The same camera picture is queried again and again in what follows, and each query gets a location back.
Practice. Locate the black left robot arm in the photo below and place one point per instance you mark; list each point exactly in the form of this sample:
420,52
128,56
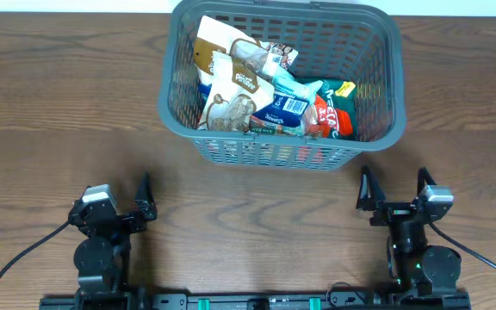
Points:
102,260

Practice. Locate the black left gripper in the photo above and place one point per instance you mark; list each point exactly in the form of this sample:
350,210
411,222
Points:
137,221

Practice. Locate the green instant coffee bag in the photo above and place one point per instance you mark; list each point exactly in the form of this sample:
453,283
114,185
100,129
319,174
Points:
334,108

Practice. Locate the orange spaghetti packet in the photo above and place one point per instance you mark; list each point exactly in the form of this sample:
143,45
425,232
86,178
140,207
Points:
289,124

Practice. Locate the tissue pocket pack bundle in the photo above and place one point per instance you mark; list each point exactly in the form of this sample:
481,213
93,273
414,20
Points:
282,104

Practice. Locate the plain beige paper pouch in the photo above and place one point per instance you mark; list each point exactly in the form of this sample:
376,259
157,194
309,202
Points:
264,58

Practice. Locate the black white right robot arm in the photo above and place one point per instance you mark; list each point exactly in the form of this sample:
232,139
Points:
425,274

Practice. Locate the small teal sachet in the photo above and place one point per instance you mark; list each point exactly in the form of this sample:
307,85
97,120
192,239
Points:
285,83

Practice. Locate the beige brown foil pouch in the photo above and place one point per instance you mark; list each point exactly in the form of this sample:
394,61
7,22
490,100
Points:
236,94

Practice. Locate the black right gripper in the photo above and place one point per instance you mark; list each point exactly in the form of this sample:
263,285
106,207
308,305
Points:
391,213

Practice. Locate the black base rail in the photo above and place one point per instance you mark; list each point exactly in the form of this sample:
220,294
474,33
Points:
334,300

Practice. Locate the dark grey plastic basket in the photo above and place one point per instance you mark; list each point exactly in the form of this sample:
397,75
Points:
346,41

